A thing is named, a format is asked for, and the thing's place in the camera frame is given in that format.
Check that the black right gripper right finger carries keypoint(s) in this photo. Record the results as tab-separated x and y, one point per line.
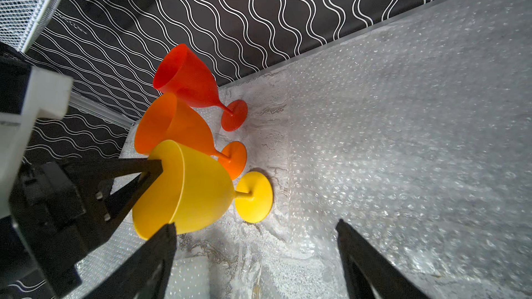
367	272

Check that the orange plastic wine glass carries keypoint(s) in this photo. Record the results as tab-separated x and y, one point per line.
169	118

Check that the bubble yellow glass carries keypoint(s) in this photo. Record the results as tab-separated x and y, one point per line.
419	136

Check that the red plastic wine glass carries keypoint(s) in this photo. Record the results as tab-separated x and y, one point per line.
182	73

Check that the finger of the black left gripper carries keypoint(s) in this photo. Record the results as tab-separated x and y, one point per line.
117	205
116	170

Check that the yellow plastic wine glass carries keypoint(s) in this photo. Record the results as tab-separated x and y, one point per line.
194	191

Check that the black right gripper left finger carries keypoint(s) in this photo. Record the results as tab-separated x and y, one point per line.
146	273

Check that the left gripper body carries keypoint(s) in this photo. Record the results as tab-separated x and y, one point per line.
56	219

